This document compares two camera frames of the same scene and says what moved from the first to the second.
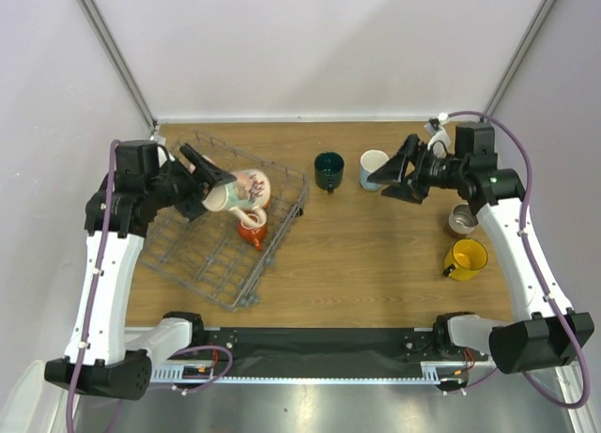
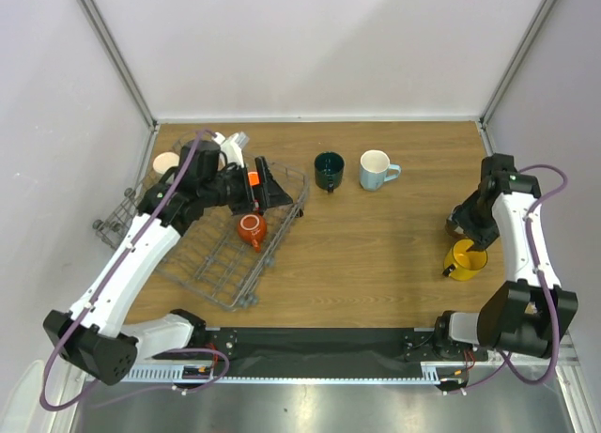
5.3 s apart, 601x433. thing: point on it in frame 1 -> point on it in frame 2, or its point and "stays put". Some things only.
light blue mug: (369, 161) stays put
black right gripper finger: (391, 172) -> (477, 245)
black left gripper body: (182, 190) -> (232, 189)
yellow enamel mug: (469, 256) stays put
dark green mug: (329, 170) stays put
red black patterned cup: (251, 234) stays put
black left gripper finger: (210, 173) -> (270, 193)
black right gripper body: (418, 171) -> (476, 232)
